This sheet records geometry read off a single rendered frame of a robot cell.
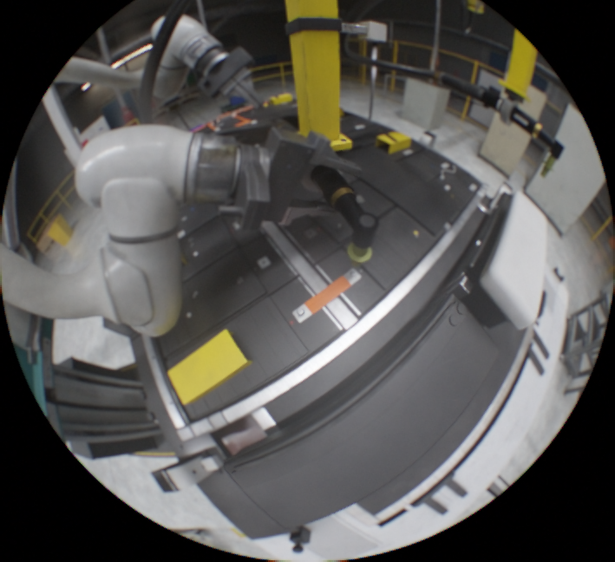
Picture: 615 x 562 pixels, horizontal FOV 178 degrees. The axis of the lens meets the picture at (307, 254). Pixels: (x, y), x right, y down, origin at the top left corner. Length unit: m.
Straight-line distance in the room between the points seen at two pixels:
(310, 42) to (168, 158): 0.22
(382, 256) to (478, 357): 0.28
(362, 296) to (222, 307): 0.28
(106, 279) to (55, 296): 0.08
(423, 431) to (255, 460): 0.21
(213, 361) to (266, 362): 0.09
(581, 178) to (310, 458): 4.66
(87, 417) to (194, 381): 0.93
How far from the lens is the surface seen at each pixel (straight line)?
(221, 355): 0.36
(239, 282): 0.42
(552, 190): 4.58
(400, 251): 0.46
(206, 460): 0.60
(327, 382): 0.37
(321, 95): 0.31
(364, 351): 0.38
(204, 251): 0.51
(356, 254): 0.31
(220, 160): 0.23
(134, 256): 0.25
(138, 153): 0.23
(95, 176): 0.25
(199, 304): 0.45
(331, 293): 0.38
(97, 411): 1.27
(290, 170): 0.26
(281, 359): 0.36
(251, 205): 0.19
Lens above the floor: 1.36
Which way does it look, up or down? 57 degrees down
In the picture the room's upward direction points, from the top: 7 degrees counter-clockwise
